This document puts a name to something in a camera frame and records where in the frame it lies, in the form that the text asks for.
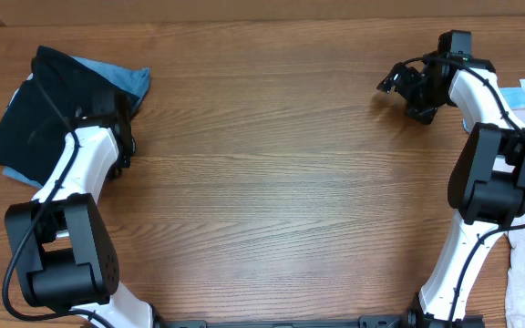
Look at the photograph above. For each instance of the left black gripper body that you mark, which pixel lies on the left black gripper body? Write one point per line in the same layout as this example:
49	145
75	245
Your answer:
132	150

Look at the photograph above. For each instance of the blue denim cloth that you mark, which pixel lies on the blue denim cloth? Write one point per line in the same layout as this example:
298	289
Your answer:
136	82

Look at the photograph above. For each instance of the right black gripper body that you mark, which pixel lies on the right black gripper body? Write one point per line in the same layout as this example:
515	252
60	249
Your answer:
410	87

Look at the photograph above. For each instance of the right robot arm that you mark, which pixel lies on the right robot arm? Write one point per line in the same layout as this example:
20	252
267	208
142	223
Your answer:
486	189

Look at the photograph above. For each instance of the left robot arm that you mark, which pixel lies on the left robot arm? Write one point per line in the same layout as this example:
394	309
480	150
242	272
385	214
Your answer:
63	260

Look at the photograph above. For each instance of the black shorts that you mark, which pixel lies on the black shorts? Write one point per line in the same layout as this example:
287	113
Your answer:
32	137

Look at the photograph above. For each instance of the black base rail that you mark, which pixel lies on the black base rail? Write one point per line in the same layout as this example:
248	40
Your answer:
285	324

